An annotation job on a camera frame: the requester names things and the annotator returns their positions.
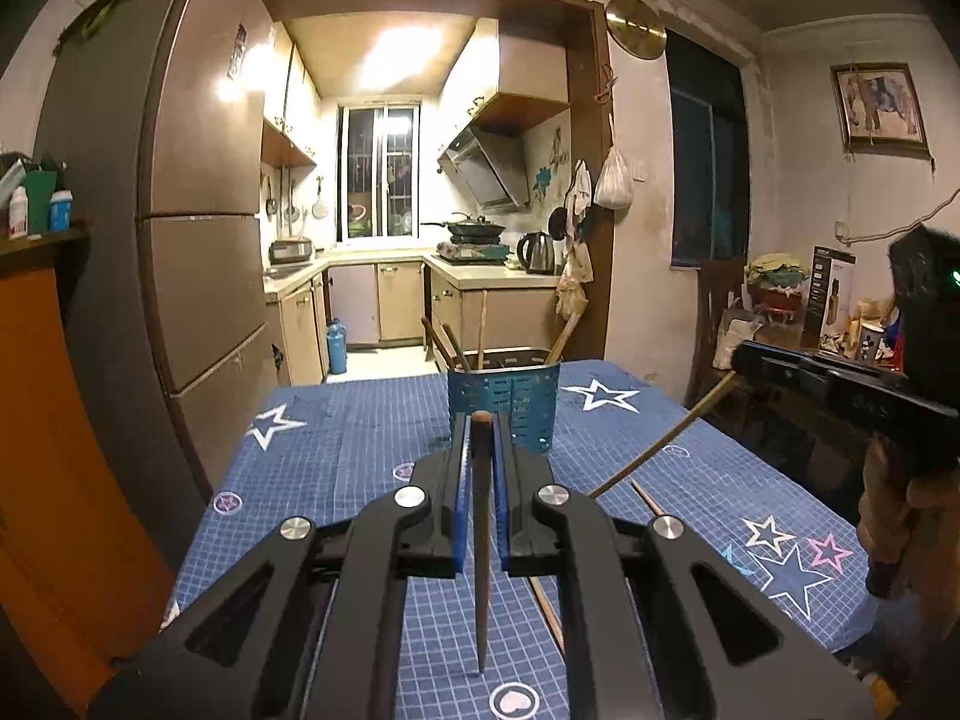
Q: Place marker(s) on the blue slotted chopstick holder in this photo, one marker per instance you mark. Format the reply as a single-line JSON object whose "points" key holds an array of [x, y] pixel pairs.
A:
{"points": [[525, 401]]}

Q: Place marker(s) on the white shopping bag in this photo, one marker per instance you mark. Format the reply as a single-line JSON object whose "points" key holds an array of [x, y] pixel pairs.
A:
{"points": [[735, 341]]}

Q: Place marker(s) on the wall cabinet above hood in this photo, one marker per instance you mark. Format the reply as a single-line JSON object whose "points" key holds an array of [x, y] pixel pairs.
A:
{"points": [[517, 67]]}

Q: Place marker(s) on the white hanging plastic bag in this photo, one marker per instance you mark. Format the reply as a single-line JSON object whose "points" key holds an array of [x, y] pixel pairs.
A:
{"points": [[613, 184]]}

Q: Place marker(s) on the white bottle red label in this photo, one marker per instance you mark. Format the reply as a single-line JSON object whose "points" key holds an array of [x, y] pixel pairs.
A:
{"points": [[18, 216]]}

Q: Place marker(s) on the hanging small pan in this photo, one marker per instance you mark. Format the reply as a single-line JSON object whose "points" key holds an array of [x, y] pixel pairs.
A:
{"points": [[320, 208]]}

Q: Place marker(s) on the framed wall picture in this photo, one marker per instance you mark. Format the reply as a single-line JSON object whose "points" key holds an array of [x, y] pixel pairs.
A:
{"points": [[879, 109]]}

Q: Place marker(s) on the gas stove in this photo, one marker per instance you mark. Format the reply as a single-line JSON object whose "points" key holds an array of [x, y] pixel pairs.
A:
{"points": [[471, 249]]}

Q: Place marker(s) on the hanging skimmer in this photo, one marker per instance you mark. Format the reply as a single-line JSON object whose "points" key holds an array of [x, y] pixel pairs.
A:
{"points": [[292, 211]]}

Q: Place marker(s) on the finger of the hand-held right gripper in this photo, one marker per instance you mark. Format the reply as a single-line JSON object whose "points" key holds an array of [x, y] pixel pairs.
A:
{"points": [[780, 369]]}

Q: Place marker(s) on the steel range hood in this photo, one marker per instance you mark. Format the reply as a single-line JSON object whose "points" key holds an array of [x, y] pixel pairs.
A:
{"points": [[484, 169]]}

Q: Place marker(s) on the black wok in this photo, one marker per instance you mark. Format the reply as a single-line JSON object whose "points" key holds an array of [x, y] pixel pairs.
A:
{"points": [[472, 226]]}

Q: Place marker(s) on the light brown wooden chopstick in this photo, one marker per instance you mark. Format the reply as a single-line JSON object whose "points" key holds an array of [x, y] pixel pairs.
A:
{"points": [[660, 439]]}

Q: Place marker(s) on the person's right hand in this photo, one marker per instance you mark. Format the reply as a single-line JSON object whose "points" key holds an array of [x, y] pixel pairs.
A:
{"points": [[892, 525]]}

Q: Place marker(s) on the green box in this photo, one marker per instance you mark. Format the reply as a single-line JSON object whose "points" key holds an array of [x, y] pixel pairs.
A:
{"points": [[42, 199]]}

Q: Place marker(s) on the cartoon printed cup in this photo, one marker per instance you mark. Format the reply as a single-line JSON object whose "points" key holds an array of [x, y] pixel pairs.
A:
{"points": [[871, 343]]}

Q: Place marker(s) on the basket of cloths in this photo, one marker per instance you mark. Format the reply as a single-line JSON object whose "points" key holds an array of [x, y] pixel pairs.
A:
{"points": [[776, 281]]}

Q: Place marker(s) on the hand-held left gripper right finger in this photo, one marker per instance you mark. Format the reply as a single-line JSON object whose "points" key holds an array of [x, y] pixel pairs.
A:
{"points": [[504, 495]]}

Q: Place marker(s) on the dark brown wooden chopstick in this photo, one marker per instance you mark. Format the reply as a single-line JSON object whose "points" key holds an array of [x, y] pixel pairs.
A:
{"points": [[482, 540]]}

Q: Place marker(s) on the blue water bottle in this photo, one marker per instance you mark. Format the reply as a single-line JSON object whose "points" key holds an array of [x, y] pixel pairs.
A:
{"points": [[337, 349]]}

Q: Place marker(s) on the wooden chair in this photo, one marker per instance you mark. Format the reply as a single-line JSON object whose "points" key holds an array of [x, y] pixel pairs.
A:
{"points": [[720, 300]]}

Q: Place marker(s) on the hanging bags bundle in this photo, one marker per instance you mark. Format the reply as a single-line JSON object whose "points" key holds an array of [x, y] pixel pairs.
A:
{"points": [[576, 255]]}

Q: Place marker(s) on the kitchen counter cabinets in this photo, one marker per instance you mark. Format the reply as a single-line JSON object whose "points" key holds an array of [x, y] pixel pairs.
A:
{"points": [[397, 300]]}

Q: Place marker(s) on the blue star printed tablecloth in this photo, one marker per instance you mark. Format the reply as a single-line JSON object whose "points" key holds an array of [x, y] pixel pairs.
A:
{"points": [[337, 450]]}

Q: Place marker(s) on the fridge magnet picture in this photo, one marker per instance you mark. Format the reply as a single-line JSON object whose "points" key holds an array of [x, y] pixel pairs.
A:
{"points": [[238, 51]]}

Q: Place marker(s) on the steel electric kettle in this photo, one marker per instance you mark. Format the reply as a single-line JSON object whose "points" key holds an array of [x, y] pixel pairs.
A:
{"points": [[537, 253]]}

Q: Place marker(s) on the wall cabinets beside refrigerator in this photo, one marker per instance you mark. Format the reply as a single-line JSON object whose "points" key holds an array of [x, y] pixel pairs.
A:
{"points": [[289, 105]]}

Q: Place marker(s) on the orange wooden cabinet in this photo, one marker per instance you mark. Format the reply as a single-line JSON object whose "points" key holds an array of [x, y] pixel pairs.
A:
{"points": [[52, 427]]}

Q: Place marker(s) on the hanging ladle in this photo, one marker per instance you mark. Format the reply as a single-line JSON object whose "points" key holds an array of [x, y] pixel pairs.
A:
{"points": [[271, 199]]}

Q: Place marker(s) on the gold wall clock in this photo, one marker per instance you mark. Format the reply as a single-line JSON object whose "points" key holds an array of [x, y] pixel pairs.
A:
{"points": [[635, 26]]}

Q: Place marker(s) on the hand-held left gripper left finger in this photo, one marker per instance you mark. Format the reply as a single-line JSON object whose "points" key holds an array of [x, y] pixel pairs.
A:
{"points": [[456, 495]]}

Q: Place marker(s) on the black printed box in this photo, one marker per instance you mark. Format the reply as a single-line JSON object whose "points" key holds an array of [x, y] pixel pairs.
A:
{"points": [[829, 292]]}

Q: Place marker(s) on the kitchen window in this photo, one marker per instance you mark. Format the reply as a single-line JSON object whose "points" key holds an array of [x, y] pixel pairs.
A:
{"points": [[377, 172]]}

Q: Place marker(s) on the grey refrigerator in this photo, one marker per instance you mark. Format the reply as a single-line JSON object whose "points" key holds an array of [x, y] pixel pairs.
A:
{"points": [[187, 240]]}

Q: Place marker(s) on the dark window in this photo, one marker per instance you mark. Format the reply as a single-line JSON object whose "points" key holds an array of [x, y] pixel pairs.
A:
{"points": [[709, 157]]}

